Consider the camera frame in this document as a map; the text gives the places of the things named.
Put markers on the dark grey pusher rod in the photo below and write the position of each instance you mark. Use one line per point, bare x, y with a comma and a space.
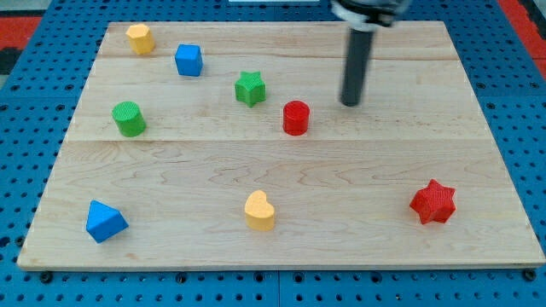
357, 58

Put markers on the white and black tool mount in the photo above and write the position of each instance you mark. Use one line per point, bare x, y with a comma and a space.
368, 15

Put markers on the green star block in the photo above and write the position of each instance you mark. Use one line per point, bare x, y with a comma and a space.
250, 88

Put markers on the red star block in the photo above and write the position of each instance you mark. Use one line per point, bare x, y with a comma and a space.
434, 203

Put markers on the yellow heart block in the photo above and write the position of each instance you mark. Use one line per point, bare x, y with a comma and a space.
259, 213

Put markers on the red cylinder block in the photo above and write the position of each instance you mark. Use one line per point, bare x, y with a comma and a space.
296, 118

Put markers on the blue cube block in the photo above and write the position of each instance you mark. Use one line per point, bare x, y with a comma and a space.
189, 60

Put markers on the wooden board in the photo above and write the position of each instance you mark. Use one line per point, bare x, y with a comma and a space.
341, 191

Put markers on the yellow hexagon block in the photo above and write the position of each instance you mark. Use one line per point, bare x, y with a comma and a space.
140, 39

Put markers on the green cylinder block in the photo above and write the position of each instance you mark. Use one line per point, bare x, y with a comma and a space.
128, 118

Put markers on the blue triangle block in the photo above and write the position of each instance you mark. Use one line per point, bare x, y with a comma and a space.
104, 221

